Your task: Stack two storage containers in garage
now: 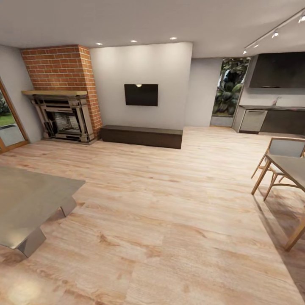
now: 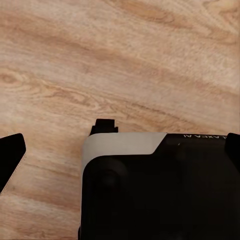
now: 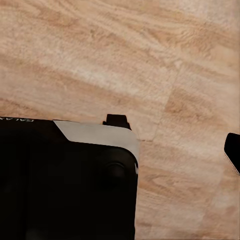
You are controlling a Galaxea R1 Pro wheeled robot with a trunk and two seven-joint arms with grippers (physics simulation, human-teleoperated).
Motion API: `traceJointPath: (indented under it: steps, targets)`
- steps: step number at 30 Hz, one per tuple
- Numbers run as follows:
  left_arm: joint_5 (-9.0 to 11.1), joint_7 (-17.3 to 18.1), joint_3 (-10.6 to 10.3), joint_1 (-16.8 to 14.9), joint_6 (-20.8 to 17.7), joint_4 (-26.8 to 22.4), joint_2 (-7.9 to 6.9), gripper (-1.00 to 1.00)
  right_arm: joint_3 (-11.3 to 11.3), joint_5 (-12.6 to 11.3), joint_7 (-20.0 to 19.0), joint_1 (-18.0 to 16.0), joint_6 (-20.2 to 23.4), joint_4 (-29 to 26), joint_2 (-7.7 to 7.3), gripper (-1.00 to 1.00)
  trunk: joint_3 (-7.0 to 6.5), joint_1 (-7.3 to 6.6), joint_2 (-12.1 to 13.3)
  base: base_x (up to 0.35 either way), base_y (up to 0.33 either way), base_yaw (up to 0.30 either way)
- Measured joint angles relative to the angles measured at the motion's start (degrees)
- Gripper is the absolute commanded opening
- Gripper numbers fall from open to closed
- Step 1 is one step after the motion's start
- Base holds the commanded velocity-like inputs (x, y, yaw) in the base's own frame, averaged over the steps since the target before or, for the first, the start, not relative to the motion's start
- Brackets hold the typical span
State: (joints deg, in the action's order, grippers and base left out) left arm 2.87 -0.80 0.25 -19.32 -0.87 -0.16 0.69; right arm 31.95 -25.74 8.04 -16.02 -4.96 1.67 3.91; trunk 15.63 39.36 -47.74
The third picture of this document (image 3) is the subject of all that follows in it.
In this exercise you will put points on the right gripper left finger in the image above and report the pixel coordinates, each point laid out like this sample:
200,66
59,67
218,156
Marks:
12,149

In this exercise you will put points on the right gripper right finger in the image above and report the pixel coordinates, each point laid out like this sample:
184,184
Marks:
232,149

